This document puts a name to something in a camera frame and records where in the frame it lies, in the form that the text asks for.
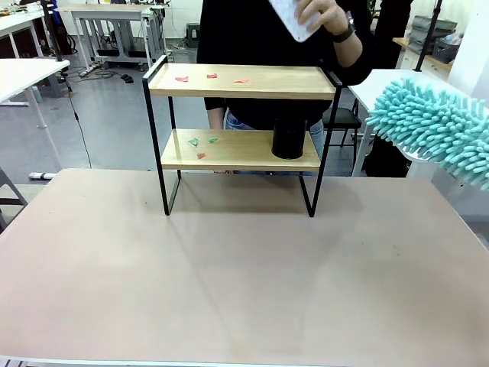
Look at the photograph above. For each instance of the person's left hand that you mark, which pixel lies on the person's left hand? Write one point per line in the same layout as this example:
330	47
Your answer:
328	17

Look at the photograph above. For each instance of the white rectangular alarm clock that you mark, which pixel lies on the white rectangular alarm clock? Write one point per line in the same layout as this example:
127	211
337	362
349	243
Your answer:
294	21

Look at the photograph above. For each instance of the black cylinder container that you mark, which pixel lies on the black cylinder container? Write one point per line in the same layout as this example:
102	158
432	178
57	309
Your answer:
288	139

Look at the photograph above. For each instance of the red paper scrap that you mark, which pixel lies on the red paper scrap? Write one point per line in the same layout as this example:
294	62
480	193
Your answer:
212	75
182	79

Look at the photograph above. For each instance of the teal chenille duster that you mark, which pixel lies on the teal chenille duster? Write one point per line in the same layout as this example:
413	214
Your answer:
431	126

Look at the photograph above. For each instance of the large green paper scrap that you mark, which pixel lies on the large green paper scrap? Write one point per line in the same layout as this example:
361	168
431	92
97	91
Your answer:
193	142

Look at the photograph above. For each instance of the person's left forearm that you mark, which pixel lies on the person's left forearm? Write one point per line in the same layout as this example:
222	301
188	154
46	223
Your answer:
349	49

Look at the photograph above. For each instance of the dark wrist watch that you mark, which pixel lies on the dark wrist watch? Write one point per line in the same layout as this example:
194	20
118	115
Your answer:
345	32

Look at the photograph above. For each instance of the person in black sweater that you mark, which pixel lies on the person in black sweater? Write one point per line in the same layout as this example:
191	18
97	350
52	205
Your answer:
244	34

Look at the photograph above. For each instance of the large white table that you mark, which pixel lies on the large white table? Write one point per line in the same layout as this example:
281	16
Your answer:
386	95

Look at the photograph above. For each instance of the thin black pole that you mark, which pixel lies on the thin black pole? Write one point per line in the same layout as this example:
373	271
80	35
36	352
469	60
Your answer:
428	38

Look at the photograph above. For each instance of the wooden desk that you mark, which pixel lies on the wooden desk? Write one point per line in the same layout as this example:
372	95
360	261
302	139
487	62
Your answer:
424	57

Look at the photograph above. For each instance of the black chair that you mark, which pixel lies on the black chair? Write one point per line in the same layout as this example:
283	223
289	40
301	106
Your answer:
344	120

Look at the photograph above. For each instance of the stacked grey storage trays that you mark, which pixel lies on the stacked grey storage trays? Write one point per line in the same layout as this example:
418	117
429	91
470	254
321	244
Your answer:
433	26

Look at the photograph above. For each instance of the black plastic crate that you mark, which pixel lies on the black plastic crate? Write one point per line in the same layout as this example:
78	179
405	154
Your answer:
445	47

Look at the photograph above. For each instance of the black bag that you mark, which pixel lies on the black bag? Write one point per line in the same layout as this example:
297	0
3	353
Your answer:
384	160

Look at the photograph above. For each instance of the thick black pole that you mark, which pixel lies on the thick black pole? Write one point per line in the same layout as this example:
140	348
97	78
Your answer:
52	30

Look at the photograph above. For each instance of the small white table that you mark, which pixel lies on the small white table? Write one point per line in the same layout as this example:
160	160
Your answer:
23	76

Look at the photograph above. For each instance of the long white workbench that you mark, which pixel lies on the long white workbench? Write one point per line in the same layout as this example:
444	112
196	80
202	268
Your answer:
17	23

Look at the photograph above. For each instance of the white power strip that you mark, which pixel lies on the white power strip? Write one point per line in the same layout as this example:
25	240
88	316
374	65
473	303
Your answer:
43	176

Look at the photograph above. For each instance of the grey folding chair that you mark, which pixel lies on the grey folding chair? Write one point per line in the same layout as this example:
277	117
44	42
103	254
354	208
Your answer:
9	199

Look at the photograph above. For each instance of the black frame wooden two-tier shelf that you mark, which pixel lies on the black frame wooden two-tier shelf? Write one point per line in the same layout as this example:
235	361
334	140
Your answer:
237	86

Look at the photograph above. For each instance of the grey metal frame desk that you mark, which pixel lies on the grey metal frame desk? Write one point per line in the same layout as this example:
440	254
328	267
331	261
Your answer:
114	34

